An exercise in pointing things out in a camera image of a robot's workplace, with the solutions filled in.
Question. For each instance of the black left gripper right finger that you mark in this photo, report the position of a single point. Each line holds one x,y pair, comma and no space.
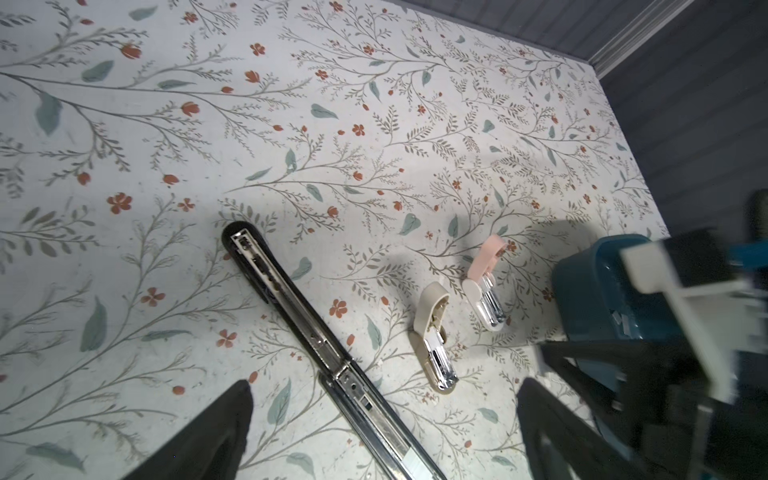
559,445

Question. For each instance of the aluminium corner post right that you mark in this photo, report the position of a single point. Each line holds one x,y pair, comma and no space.
636,33

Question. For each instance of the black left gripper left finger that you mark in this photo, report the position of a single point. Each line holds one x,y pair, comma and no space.
211,446

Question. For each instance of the black long stapler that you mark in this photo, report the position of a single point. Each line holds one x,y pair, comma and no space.
394,447

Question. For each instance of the beige mini stapler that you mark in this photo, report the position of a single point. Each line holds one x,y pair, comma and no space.
428,338

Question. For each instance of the pink mini stapler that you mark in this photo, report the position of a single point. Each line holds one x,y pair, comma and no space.
479,284

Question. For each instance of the teal plastic tray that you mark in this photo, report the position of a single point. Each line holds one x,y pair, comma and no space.
597,301

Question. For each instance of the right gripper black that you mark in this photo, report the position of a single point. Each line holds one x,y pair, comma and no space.
682,431

